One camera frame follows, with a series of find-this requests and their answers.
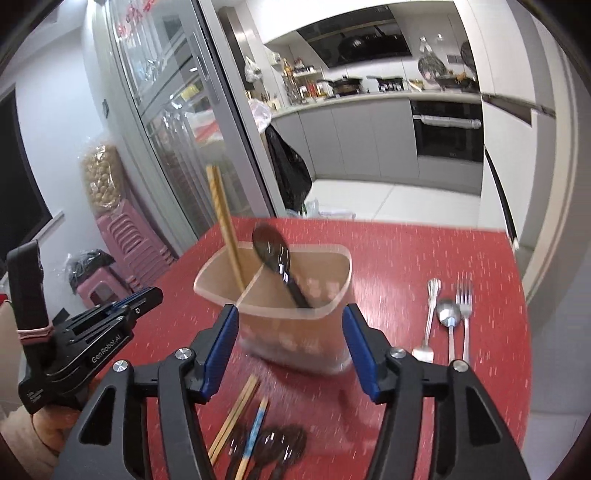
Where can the plain wooden chopstick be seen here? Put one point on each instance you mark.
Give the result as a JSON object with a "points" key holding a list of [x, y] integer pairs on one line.
{"points": [[234, 414]]}

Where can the bag of peanuts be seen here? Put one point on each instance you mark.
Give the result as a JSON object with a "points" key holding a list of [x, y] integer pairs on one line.
{"points": [[103, 180]]}

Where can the dark plastic spoon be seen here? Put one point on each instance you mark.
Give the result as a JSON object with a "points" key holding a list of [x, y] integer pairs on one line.
{"points": [[282, 446], [273, 251]]}

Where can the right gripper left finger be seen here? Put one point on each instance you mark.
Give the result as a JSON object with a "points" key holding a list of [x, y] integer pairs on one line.
{"points": [[212, 348]]}

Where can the plain silver fork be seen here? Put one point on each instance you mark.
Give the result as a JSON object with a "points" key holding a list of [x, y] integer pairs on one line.
{"points": [[465, 301]]}

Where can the stack of pink stools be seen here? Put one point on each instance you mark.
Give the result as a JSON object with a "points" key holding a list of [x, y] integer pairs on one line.
{"points": [[139, 253]]}

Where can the black built-in oven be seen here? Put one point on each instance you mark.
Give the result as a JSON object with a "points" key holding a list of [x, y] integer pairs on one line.
{"points": [[450, 130]]}

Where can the left hand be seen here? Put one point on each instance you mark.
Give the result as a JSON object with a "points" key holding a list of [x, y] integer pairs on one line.
{"points": [[31, 443]]}

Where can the glass sliding door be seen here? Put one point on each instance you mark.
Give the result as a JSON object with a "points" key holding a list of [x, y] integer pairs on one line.
{"points": [[169, 90]]}

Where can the silver fork ornate handle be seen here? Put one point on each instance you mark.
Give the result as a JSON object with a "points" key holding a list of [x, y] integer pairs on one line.
{"points": [[424, 352]]}

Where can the black range hood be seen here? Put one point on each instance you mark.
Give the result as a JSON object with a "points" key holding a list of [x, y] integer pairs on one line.
{"points": [[357, 36]]}

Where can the blue patterned chopstick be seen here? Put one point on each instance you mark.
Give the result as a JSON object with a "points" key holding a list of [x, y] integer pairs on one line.
{"points": [[253, 435]]}

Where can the small pink stool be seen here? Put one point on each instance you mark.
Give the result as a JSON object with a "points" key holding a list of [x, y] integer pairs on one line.
{"points": [[100, 288]]}

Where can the black wok on stove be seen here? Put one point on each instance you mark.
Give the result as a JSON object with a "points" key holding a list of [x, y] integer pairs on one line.
{"points": [[344, 86]]}

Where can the white handled spoon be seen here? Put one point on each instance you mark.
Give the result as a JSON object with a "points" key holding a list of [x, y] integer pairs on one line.
{"points": [[449, 315]]}

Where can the white refrigerator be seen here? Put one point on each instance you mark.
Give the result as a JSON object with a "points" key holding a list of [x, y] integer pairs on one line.
{"points": [[520, 72]]}

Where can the grey kitchen cabinets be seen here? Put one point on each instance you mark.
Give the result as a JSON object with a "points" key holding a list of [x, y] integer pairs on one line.
{"points": [[371, 137]]}

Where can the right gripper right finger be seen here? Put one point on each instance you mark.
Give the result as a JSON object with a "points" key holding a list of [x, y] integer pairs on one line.
{"points": [[369, 349]]}

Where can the translucent cutlery holder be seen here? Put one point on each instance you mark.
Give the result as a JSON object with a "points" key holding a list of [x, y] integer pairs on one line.
{"points": [[271, 326]]}

